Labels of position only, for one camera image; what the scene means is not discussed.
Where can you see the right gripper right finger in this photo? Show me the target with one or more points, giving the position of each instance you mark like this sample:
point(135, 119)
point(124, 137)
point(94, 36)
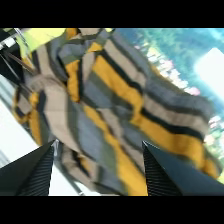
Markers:
point(180, 176)

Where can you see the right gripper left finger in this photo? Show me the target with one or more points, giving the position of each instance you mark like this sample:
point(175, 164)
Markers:
point(30, 173)

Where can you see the striped knit sweater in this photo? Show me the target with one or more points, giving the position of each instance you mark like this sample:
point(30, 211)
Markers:
point(113, 100)

